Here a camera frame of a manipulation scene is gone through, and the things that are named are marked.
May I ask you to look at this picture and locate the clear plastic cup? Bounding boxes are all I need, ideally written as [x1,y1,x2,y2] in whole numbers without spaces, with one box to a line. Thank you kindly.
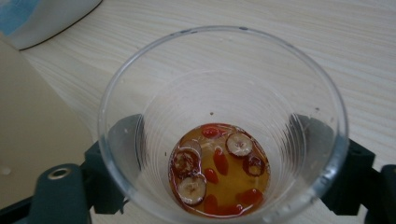
[97,25,350,224]

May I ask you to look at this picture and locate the red fruit tea dregs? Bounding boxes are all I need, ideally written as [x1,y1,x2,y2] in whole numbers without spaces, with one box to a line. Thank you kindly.
[167,122,272,217]

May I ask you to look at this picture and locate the white and grey trash can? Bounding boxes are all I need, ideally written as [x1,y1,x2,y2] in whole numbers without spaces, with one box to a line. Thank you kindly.
[0,0,104,51]

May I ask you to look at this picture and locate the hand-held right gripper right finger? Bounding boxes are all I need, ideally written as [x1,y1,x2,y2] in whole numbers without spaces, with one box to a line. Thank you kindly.
[291,113,376,217]

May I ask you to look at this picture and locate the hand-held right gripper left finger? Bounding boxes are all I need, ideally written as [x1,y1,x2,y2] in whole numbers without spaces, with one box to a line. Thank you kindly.
[81,113,146,216]

